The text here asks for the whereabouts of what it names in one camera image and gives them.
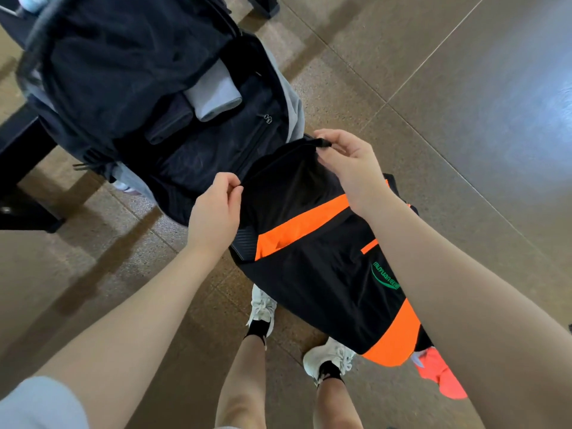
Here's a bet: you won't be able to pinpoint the person's right hand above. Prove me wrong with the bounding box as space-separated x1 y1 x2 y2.
313 128 395 220

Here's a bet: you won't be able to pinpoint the person's left hand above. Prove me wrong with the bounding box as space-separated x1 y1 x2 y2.
187 172 245 256

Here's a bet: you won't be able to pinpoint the black and orange garment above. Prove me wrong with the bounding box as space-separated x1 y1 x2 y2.
229 136 434 368

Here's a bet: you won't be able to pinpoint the person's right forearm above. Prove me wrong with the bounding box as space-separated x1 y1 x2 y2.
361 198 572 429

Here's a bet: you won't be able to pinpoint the person's left forearm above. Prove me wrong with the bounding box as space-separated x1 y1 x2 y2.
33 243 231 429

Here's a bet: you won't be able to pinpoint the black rolled garment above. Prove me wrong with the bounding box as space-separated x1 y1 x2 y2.
144 93 195 146

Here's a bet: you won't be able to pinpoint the grey rolled garment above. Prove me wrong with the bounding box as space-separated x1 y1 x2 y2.
183 58 243 123

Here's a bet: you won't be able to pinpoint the person's left white shoe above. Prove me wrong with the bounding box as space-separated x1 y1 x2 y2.
246 284 278 341

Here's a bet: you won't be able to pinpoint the person's white shoe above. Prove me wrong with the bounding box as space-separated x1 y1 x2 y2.
246 284 278 341
303 337 357 386

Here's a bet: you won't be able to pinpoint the person's left black sock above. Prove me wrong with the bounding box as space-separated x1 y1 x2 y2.
244 320 271 347

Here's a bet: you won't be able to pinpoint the person's black sock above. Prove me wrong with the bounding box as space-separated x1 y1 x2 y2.
318 361 344 384
244 320 271 347

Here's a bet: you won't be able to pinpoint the black furniture leg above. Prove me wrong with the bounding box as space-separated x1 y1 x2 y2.
247 0 281 19

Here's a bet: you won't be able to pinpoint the black and grey travel bag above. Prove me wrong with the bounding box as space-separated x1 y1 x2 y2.
15 0 305 227

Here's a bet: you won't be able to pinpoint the person's right white shoe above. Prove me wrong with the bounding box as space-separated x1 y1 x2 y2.
303 337 357 386

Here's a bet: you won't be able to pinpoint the person's left leg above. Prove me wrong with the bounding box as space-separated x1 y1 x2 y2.
215 335 268 429

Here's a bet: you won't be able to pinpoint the person's leg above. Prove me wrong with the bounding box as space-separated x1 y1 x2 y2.
312 377 364 429
215 335 268 429

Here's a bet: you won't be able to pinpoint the person's right black sock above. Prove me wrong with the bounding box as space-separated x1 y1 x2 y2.
318 361 344 384

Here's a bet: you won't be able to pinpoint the black bench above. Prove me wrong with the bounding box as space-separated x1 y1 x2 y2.
0 105 66 234

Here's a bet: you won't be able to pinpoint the person's right leg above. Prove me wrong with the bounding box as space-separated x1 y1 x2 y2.
312 377 364 429

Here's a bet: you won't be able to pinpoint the orange shoe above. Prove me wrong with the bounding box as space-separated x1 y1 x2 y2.
410 346 468 400

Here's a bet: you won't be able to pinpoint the person's white sleeve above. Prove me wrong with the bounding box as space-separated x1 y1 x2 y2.
0 376 90 429

